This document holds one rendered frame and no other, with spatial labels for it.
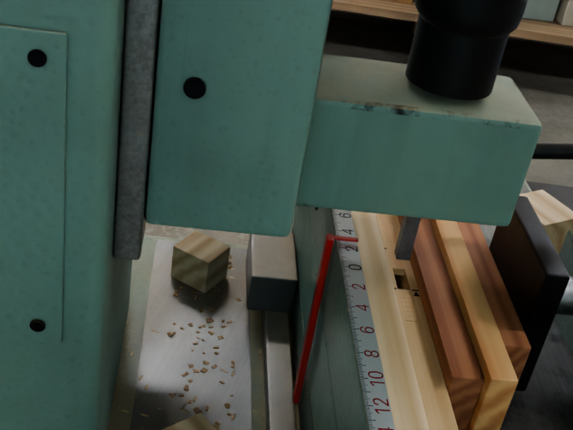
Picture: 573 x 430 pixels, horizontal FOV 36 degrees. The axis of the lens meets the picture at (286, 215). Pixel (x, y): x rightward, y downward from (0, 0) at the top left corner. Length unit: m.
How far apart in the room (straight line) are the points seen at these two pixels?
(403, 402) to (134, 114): 0.20
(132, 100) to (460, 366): 0.23
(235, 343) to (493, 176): 0.29
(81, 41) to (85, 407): 0.21
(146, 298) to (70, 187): 0.34
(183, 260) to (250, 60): 0.35
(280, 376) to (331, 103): 0.26
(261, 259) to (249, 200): 0.26
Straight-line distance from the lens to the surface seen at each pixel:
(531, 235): 0.55
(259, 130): 0.44
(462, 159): 0.51
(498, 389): 0.50
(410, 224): 0.56
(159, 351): 0.70
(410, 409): 0.47
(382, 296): 0.54
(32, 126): 0.40
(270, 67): 0.43
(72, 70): 0.39
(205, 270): 0.74
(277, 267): 0.72
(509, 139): 0.51
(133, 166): 0.45
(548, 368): 0.61
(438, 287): 0.56
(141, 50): 0.42
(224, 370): 0.69
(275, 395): 0.65
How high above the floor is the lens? 1.26
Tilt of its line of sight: 32 degrees down
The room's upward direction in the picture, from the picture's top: 10 degrees clockwise
